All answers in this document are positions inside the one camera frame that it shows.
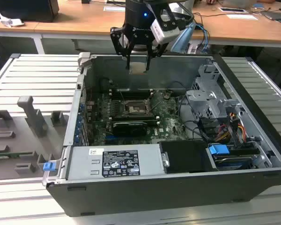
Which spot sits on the grey power supply unit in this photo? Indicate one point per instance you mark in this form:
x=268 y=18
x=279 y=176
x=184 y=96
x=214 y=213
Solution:
x=84 y=164

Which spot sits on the CPU socket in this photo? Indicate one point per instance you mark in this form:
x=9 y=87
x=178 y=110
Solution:
x=134 y=109

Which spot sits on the white framed tablet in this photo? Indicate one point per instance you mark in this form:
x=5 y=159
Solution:
x=233 y=9

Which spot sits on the blue expansion slot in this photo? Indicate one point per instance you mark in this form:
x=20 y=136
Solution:
x=109 y=137

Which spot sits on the grey case release latch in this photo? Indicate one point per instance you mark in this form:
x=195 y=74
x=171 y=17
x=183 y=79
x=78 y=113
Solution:
x=84 y=58

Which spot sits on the hard disk in blue carrier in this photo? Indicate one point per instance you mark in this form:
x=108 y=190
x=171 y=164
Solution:
x=217 y=150

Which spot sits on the black plastic air shroud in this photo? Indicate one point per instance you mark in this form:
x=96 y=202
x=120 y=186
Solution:
x=185 y=155

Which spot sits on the open black PC case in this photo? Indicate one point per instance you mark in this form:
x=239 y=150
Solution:
x=154 y=201

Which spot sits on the silver metal drive cage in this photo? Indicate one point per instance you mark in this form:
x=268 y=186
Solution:
x=201 y=98

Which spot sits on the white faced wrist camera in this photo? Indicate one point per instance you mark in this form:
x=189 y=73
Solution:
x=158 y=30

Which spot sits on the blue plastic latch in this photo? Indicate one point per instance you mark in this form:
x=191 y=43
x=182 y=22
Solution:
x=49 y=166

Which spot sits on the green motherboard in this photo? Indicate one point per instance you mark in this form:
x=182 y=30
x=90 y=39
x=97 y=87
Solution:
x=171 y=126

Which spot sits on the grey laptop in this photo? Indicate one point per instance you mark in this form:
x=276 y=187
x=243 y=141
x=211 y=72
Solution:
x=275 y=15

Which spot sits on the wooden desk white frame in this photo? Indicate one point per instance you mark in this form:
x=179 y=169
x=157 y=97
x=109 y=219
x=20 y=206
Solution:
x=84 y=18

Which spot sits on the crumpled white paper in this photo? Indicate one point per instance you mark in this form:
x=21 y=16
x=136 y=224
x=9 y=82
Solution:
x=10 y=21

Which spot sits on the black box on desk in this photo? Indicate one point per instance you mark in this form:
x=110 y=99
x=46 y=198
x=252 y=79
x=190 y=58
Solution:
x=25 y=9

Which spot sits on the round coin cell battery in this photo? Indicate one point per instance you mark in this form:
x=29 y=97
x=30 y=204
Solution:
x=166 y=95

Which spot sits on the grey parts rack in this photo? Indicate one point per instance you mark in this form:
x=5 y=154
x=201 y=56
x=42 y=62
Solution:
x=14 y=140

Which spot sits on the white paper sheet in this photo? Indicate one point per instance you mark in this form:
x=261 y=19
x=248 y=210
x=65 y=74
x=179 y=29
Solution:
x=241 y=17

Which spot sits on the white socket strip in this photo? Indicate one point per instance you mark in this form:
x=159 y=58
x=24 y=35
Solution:
x=192 y=48

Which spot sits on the silver square CPU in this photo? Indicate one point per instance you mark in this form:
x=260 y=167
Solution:
x=138 y=68

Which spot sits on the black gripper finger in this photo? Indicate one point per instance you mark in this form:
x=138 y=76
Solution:
x=155 y=50
x=119 y=39

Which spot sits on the black graphics card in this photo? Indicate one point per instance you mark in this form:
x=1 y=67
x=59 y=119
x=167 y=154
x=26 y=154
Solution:
x=131 y=129

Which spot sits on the green RAM stick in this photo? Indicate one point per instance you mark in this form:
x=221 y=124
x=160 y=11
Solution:
x=9 y=154

